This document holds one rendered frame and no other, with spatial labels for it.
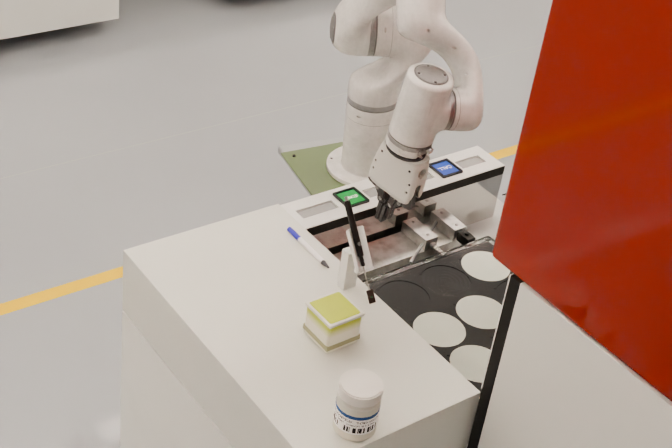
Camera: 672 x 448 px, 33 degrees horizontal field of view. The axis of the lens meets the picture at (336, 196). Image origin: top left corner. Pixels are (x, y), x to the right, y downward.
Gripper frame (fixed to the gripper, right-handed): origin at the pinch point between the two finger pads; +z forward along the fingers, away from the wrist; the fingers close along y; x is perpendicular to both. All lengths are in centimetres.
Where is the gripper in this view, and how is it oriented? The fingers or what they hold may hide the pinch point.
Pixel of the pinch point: (385, 209)
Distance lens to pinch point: 217.4
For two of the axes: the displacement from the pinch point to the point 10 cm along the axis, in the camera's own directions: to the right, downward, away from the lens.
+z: -2.3, 7.4, 6.3
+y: -7.2, -5.6, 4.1
